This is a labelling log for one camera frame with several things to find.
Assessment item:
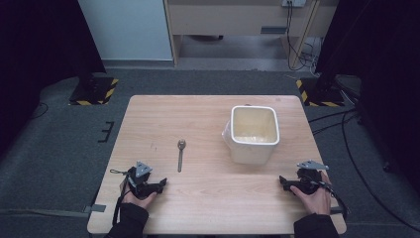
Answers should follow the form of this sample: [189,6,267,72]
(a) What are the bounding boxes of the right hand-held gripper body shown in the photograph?
[289,160,330,195]

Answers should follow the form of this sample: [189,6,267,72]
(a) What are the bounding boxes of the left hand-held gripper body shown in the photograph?
[126,161,160,200]

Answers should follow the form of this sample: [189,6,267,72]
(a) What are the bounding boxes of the metal spoon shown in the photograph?
[176,139,187,174]

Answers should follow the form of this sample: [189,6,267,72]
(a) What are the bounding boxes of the white square container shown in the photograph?
[221,104,281,166]

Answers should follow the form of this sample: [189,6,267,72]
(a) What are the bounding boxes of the person's left hand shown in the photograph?
[121,182,158,210]

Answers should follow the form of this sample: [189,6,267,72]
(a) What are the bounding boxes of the person's right hand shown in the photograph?
[289,171,333,216]

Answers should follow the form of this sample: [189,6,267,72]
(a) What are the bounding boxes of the black stand base hazard tape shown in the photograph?
[67,75,120,107]
[295,76,347,108]

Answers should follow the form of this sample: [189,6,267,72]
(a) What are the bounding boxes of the black curtain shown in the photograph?
[314,0,420,194]
[0,0,107,160]

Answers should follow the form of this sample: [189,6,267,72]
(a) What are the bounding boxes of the grey power strip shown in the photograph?
[280,0,307,9]

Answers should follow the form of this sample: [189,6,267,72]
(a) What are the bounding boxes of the black gripper strap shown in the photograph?
[316,179,350,220]
[109,169,132,228]

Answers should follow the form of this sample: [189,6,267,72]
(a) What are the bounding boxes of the black floor cables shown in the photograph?
[308,75,420,233]

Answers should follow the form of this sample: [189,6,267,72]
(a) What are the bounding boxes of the thin black floor cable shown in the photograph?
[30,101,50,121]

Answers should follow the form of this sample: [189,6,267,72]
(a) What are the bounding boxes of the black hanging cables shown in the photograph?
[284,0,323,72]

